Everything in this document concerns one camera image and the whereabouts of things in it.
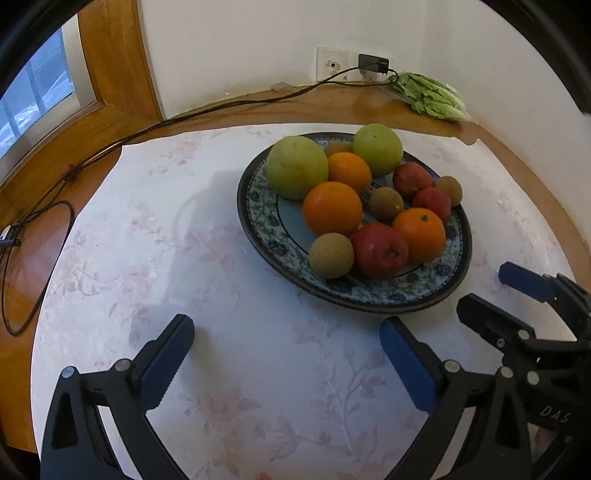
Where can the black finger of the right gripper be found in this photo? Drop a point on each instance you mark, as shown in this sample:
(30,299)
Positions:
(567,298)
(515,339)

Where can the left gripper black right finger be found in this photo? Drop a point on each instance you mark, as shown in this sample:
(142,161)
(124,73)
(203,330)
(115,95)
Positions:
(444,390)

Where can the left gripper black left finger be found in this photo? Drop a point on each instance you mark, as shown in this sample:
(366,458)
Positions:
(75,443)

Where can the brown kiwi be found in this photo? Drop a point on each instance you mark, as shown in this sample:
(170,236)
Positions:
(337,146)
(450,186)
(386,204)

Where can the red apple with stem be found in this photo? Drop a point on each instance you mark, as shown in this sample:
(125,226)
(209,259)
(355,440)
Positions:
(436,201)

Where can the small yellow-brown kiwi bottom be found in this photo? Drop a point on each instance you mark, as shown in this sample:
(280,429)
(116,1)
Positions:
(331,255)

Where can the large orange front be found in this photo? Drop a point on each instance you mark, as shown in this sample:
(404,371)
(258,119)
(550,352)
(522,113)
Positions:
(332,207)

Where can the large green pomelo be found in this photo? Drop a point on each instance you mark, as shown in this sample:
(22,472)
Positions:
(380,147)

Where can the small orange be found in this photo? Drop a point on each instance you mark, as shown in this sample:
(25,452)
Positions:
(350,169)

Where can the green pear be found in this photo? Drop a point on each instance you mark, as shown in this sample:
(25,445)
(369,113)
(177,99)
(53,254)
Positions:
(294,166)

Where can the white floral tablecloth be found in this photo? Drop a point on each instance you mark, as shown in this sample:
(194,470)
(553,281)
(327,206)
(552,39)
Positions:
(276,380)

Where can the green lettuce in bag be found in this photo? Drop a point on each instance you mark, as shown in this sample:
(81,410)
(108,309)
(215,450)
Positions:
(428,96)

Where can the black power adapter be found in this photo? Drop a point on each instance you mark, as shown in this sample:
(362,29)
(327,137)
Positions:
(372,63)

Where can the white wall socket plate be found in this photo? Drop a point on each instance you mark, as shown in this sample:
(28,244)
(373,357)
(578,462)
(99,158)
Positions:
(343,64)

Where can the window with wooden frame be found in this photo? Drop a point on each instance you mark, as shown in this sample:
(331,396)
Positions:
(87,85)

